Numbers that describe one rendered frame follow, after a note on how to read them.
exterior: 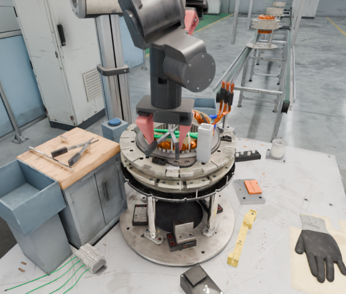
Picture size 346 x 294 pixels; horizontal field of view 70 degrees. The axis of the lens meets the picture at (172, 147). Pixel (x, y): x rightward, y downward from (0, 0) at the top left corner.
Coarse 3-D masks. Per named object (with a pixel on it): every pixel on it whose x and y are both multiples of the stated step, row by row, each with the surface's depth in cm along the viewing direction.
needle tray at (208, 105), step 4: (196, 100) 101; (200, 100) 101; (204, 100) 101; (208, 100) 101; (212, 100) 101; (196, 104) 102; (200, 104) 102; (204, 104) 102; (208, 104) 102; (212, 104) 102; (196, 108) 92; (200, 108) 92; (204, 108) 92; (208, 108) 92; (212, 108) 102; (216, 108) 92; (204, 112) 93; (208, 112) 92; (212, 112) 92
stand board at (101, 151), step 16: (80, 128) 79; (48, 144) 71; (64, 144) 71; (96, 144) 71; (112, 144) 71; (32, 160) 65; (64, 160) 65; (80, 160) 65; (96, 160) 65; (64, 176) 59; (80, 176) 62
